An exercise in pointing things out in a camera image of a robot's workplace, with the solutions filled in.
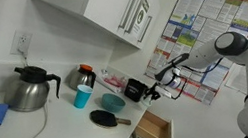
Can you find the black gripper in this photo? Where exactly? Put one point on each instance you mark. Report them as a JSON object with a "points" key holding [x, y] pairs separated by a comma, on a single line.
{"points": [[163, 92]]}

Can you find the green cabinet sticker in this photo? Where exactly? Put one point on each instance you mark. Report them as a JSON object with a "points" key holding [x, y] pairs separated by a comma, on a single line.
{"points": [[140, 15]]}

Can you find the white wall cabinet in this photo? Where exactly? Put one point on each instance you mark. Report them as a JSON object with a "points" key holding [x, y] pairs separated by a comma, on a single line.
{"points": [[103, 5]]}

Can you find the small steel carafe orange lid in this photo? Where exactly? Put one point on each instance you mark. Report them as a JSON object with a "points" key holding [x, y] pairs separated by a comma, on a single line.
{"points": [[78, 78]]}

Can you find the blue plastic cup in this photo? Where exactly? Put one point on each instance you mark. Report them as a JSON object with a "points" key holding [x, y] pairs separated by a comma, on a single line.
{"points": [[82, 96]]}

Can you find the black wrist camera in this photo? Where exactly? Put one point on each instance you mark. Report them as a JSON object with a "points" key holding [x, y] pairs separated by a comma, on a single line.
{"points": [[171, 66]]}

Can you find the wooden drawer white front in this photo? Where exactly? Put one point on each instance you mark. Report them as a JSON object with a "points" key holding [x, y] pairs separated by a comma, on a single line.
{"points": [[155, 128]]}

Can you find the black plastic container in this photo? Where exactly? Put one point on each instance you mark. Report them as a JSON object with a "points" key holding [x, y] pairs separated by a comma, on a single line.
{"points": [[135, 90]]}

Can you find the large steel carafe black lid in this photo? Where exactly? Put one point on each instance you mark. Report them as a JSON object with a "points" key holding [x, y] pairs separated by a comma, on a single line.
{"points": [[27, 95]]}

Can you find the large colourful wall poster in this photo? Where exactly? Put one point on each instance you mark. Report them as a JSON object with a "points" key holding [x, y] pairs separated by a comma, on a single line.
{"points": [[203, 18]]}

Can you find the teal bowl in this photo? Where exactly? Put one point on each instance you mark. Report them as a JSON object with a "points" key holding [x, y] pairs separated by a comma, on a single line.
{"points": [[112, 103]]}

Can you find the white wall outlet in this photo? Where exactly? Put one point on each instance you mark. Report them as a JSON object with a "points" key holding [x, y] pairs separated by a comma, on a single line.
{"points": [[21, 40]]}

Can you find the small white object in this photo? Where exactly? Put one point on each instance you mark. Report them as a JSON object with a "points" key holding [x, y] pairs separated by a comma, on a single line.
{"points": [[146, 102]]}

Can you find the white printed paper sheet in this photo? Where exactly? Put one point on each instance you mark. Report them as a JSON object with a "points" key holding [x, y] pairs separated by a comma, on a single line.
{"points": [[235, 79]]}

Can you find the clear plastic bag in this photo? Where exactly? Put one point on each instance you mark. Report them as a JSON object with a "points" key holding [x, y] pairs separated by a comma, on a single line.
{"points": [[114, 80]]}

